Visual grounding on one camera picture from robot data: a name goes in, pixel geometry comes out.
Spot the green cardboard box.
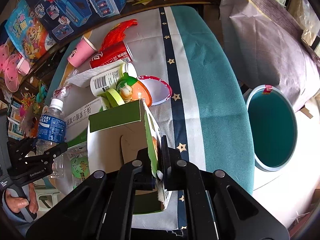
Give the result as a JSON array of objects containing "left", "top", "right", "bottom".
[{"left": 87, "top": 99, "right": 171, "bottom": 215}]

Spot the green round snack packet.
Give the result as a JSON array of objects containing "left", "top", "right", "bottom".
[{"left": 71, "top": 155, "right": 90, "bottom": 181}]

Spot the white green medicine box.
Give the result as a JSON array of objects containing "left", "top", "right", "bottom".
[{"left": 65, "top": 98, "right": 105, "bottom": 148}]

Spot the red snack wrapper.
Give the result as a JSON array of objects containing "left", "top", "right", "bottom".
[{"left": 99, "top": 19, "right": 138, "bottom": 52}]

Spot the teal trash bin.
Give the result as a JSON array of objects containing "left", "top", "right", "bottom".
[{"left": 244, "top": 85, "right": 298, "bottom": 172}]

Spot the left hand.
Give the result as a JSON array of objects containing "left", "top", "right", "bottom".
[{"left": 5, "top": 183, "right": 39, "bottom": 214}]

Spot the clear plastic water bottle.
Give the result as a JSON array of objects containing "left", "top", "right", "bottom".
[{"left": 36, "top": 97, "right": 67, "bottom": 179}]

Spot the teal striped tablecloth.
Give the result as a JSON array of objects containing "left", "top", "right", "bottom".
[{"left": 63, "top": 6, "right": 254, "bottom": 193}]

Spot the white red-rimmed bowl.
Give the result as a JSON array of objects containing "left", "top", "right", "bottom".
[{"left": 138, "top": 75, "right": 172, "bottom": 106}]

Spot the crumpled clear plastic bag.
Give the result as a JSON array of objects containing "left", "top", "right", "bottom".
[{"left": 53, "top": 85, "right": 72, "bottom": 100}]

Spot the white cylindrical bottle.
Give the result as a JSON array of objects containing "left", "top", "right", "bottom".
[{"left": 90, "top": 63, "right": 137, "bottom": 97}]

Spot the pink toy fan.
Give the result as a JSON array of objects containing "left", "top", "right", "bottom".
[{"left": 1, "top": 44, "right": 30, "bottom": 93}]

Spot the red cola can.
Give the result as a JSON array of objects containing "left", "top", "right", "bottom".
[{"left": 89, "top": 41, "right": 133, "bottom": 69}]

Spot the paw patrol toy bag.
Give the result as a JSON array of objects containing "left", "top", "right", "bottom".
[{"left": 5, "top": 0, "right": 56, "bottom": 65}]

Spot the pink paper cup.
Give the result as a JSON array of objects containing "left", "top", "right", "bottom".
[{"left": 67, "top": 36, "right": 98, "bottom": 68}]

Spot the purple cloth covered furniture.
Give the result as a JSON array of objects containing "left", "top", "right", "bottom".
[{"left": 220, "top": 0, "right": 319, "bottom": 111}]

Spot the blue toy box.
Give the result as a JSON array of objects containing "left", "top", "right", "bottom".
[{"left": 25, "top": 0, "right": 126, "bottom": 43}]

